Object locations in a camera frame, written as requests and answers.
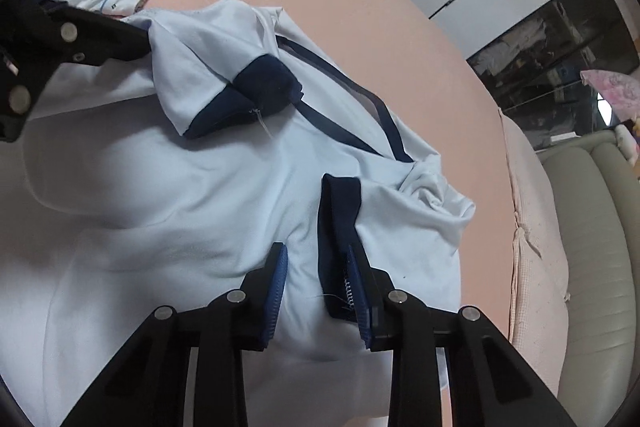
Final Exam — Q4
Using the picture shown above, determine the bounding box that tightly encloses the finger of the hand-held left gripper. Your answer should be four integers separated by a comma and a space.
0, 0, 153, 144

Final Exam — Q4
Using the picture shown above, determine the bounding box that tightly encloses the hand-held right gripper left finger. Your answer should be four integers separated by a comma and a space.
60, 243, 290, 427

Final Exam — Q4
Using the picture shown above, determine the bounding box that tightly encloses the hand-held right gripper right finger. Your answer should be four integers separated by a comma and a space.
345, 244, 581, 427

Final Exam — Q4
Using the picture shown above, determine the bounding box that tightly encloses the light blue navy-trimmed shirt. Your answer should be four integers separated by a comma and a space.
0, 0, 477, 427

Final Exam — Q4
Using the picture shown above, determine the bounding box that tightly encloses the pale pink quilted mattress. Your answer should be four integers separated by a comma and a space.
497, 107, 572, 358

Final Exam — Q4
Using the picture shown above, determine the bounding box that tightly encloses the pink floral cloth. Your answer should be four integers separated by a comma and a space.
580, 69, 640, 128

